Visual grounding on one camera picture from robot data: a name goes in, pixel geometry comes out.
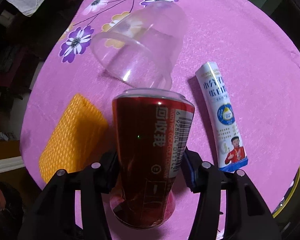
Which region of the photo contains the white blue tube package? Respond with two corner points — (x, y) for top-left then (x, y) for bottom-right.
(196, 62), (248, 172)

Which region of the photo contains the orange foam net sleeve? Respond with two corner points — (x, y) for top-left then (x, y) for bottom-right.
(39, 94), (110, 183)

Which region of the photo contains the red soda can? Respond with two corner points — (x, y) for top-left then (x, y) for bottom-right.
(110, 88), (195, 229)

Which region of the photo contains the yellow rimmed trash bin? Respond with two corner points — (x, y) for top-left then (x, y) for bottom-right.
(273, 166), (300, 218)

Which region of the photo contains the pink floral tablecloth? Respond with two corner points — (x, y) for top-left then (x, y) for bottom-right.
(20, 0), (300, 240)

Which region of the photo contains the clear plastic cup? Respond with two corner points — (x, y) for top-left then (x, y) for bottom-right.
(90, 1), (187, 90)

